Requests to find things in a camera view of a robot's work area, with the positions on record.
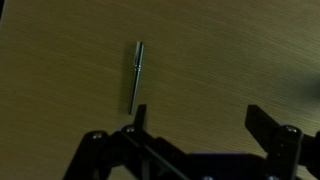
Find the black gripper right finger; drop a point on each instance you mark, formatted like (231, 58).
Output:
(283, 143)

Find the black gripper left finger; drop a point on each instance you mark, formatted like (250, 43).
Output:
(130, 150)

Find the black pen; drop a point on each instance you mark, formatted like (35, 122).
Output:
(137, 76)

